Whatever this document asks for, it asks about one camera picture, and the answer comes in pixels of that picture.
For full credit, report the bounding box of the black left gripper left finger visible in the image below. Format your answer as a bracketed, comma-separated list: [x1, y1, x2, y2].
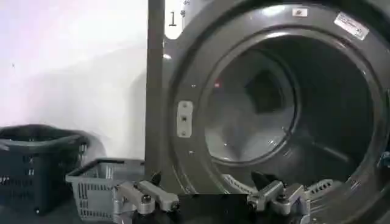
[115, 171, 180, 215]

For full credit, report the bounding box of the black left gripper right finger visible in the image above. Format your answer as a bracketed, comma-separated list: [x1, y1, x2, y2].
[246, 170, 308, 216]

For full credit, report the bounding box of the grey plastic laundry basket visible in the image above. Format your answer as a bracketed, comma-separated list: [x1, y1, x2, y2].
[65, 158, 146, 222]

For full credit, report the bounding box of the grey dryer with round opening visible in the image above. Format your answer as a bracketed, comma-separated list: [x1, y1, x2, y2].
[144, 0, 390, 224]

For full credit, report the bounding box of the dark green plastic basket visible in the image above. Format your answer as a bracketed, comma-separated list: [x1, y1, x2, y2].
[0, 124, 89, 215]

